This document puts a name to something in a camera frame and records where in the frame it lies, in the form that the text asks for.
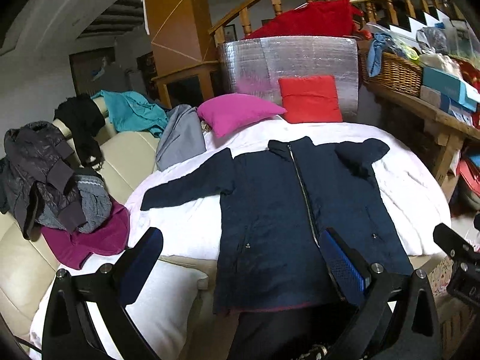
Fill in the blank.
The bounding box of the teal cardboard box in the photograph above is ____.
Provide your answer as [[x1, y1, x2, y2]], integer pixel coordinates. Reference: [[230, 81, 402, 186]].
[[422, 67, 479, 112]]

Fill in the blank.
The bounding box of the cream leather sofa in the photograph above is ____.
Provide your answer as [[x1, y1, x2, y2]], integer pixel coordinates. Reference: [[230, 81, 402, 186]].
[[0, 97, 158, 340]]

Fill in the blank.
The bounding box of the red blanket on railing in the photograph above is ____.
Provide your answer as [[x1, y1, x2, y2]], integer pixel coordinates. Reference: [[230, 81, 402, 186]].
[[245, 0, 363, 39]]

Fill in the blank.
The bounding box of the dark grey puffer jacket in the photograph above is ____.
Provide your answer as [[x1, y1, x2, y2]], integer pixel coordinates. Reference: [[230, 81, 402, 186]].
[[1, 121, 87, 240]]

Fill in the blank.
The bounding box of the grey garment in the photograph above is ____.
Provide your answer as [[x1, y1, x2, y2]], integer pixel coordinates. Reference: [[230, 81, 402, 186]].
[[155, 104, 206, 172]]

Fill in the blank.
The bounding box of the blue cloth in basket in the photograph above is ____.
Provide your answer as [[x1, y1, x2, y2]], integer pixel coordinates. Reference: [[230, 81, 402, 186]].
[[366, 33, 393, 78]]

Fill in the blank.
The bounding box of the orange wooden cabinet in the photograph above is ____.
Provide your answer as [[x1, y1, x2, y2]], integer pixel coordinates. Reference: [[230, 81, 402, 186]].
[[144, 0, 218, 107]]

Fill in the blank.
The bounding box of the magenta pillow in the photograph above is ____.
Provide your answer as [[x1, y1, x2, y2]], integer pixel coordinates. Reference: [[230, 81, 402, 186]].
[[197, 94, 287, 137]]

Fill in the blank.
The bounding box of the magenta fleece garment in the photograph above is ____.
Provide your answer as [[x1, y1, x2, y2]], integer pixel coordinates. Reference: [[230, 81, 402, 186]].
[[41, 197, 130, 270]]

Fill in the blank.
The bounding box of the teal garment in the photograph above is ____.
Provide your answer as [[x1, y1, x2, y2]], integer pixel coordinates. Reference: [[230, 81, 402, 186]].
[[91, 90, 168, 138]]

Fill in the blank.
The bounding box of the red pillow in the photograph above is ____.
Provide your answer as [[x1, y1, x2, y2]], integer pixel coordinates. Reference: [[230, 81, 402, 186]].
[[278, 76, 343, 124]]

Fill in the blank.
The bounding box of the wooden shelf table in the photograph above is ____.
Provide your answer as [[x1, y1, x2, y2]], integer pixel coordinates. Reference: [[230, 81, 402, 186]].
[[366, 84, 479, 185]]

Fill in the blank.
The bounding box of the black garment on sofa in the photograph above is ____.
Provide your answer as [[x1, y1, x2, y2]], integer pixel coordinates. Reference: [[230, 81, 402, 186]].
[[54, 94, 105, 168]]

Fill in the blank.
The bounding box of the silver foil insulation panel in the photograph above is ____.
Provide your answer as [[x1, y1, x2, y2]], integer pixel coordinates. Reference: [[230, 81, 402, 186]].
[[217, 36, 360, 122]]

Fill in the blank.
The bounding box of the grey knit sweater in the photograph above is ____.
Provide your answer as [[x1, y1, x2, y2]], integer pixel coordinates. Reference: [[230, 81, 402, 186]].
[[37, 168, 112, 234]]

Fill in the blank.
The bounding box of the navy blue puffer jacket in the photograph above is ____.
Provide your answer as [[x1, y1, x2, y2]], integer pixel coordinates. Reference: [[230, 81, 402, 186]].
[[141, 137, 413, 314]]

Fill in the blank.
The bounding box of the white bed cover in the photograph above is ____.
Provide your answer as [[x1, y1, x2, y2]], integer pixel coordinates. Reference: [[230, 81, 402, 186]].
[[29, 115, 453, 360]]

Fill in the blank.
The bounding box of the wicker basket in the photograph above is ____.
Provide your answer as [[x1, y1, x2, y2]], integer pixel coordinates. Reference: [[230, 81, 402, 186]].
[[359, 50, 423, 97]]

